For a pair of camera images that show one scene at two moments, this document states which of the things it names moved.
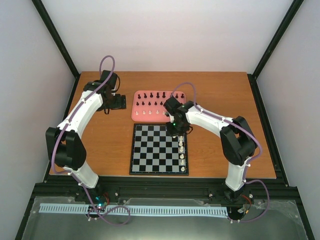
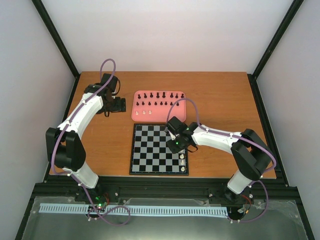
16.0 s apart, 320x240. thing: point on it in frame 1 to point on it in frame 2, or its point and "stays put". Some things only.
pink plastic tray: [148, 106] stays put
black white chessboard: [156, 152] stays put
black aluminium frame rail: [163, 188] stays put
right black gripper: [173, 133] to [173, 148]
